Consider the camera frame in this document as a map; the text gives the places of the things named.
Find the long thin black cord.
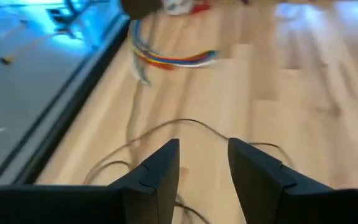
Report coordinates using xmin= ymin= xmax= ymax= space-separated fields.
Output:
xmin=82 ymin=118 xmax=295 ymax=224

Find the beige cable with plug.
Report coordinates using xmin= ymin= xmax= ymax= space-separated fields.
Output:
xmin=0 ymin=23 xmax=74 ymax=65

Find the bundle of coloured wires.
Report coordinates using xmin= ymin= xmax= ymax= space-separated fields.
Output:
xmin=131 ymin=46 xmax=220 ymax=82

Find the bundle of coloured tubes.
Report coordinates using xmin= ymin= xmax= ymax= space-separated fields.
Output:
xmin=130 ymin=21 xmax=217 ymax=68

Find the bundle of coloured cables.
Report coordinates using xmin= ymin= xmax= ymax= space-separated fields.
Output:
xmin=137 ymin=58 xmax=152 ymax=85

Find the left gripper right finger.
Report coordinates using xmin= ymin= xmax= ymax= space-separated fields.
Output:
xmin=227 ymin=138 xmax=358 ymax=224

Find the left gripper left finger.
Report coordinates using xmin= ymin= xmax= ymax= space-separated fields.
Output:
xmin=0 ymin=138 xmax=180 ymax=224

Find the colourful cable bundle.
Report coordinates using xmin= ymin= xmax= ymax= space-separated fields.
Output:
xmin=141 ymin=52 xmax=211 ymax=71

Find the black stand base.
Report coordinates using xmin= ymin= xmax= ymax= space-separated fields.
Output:
xmin=45 ymin=0 xmax=88 ymax=34

